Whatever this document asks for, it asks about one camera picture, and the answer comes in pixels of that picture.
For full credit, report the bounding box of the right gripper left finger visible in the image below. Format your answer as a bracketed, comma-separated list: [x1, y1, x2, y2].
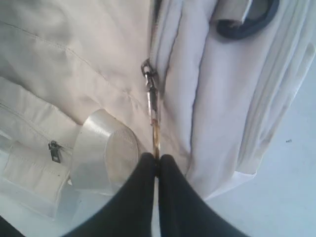
[65, 153, 156, 237]

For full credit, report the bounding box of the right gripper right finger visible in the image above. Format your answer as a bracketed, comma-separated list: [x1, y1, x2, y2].
[158, 155, 248, 237]

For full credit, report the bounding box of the beige duffel bag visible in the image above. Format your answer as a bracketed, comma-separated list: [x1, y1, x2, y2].
[0, 0, 316, 217]

